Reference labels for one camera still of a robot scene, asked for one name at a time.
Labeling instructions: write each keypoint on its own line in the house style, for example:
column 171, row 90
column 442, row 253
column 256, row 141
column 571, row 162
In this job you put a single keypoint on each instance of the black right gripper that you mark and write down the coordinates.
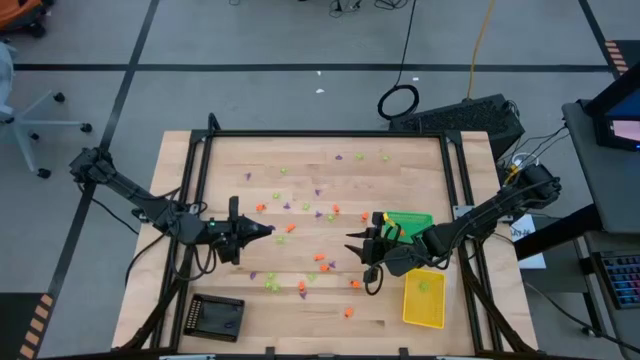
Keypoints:
column 395, row 252

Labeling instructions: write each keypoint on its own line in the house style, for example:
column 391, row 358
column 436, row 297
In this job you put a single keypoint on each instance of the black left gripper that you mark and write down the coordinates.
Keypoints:
column 225, row 235

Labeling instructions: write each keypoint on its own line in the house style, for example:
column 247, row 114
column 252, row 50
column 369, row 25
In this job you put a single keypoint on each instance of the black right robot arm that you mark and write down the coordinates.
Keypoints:
column 480, row 215

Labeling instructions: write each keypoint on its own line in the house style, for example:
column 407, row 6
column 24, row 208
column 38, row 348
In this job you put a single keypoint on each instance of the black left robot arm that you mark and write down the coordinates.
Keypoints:
column 150, row 205

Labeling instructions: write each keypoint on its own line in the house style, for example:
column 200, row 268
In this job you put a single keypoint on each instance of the green plastic basket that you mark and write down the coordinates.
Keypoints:
column 415, row 222

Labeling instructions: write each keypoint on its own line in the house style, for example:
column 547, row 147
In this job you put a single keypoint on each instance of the yellow plastic basket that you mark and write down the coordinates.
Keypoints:
column 430, row 310

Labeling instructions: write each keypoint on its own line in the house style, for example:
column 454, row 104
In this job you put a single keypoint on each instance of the black plastic basket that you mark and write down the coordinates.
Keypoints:
column 205, row 320

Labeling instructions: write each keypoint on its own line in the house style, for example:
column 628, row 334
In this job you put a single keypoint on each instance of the black computer tower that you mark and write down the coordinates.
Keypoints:
column 460, row 117

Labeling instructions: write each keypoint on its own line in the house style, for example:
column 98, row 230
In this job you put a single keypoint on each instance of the white paper sheet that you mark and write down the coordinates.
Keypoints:
column 522, row 230

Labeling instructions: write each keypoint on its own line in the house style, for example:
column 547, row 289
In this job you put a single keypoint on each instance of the black desk crossbar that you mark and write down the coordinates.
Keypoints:
column 555, row 235

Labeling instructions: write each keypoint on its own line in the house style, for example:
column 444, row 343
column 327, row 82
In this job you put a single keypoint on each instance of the grey desk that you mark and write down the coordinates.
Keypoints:
column 600, row 190

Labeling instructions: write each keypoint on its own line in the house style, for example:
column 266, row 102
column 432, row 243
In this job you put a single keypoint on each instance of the grey office chair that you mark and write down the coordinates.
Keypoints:
column 30, row 122

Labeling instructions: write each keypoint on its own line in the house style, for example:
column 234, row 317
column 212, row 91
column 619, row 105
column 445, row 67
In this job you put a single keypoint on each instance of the backlit keyboard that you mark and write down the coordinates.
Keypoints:
column 622, row 277

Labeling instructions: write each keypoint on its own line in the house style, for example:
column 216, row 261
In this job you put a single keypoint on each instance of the black computer monitor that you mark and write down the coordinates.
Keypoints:
column 625, row 130

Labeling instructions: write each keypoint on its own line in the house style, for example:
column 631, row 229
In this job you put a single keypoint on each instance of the orange chair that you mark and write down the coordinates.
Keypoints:
column 20, row 12

